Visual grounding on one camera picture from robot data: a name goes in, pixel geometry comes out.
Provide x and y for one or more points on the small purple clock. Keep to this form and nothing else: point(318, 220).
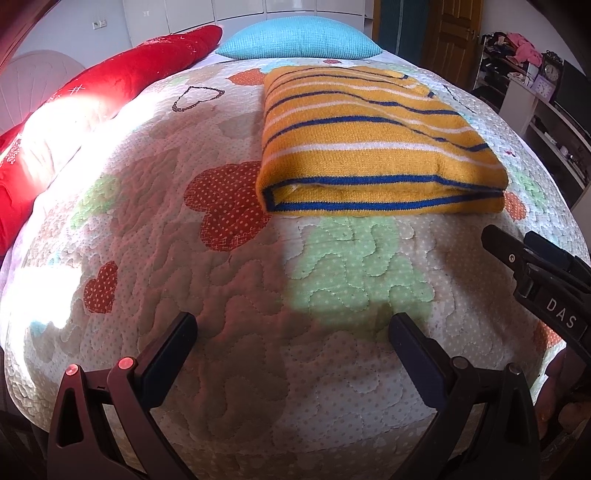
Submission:
point(545, 87)

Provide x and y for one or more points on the black monitor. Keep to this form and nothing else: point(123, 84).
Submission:
point(575, 90)

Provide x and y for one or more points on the yellow striped knit sweater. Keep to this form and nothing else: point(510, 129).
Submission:
point(360, 143)

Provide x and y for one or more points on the white shelf unit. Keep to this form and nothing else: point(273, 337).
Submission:
point(521, 106)

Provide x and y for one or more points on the light blue pillow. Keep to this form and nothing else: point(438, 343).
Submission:
point(300, 39)

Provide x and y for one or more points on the pink cloth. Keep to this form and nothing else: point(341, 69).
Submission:
point(526, 48)

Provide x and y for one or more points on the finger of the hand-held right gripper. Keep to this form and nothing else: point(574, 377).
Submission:
point(549, 251)
point(508, 254)

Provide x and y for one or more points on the white wall socket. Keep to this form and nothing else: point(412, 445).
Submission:
point(99, 23)

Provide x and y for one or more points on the red curtain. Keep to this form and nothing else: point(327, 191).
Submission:
point(14, 23)

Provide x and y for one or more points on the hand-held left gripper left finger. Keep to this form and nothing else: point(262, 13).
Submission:
point(171, 350)

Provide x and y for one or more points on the white headboard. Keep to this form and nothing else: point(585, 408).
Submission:
point(32, 78)

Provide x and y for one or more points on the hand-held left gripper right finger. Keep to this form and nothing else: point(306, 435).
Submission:
point(413, 350)

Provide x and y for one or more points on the person's right hand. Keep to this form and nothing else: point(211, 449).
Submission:
point(551, 387)

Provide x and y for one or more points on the white wardrobe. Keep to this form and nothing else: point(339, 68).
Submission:
point(231, 11)

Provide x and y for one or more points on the dark teal curtain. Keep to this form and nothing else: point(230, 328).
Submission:
point(401, 27)

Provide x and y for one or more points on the brown wooden door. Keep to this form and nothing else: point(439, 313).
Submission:
point(455, 41)

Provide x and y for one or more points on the black ornate clock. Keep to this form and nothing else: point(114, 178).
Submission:
point(551, 69)

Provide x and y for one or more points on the heart print quilted bedspread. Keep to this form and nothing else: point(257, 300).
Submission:
point(231, 323)

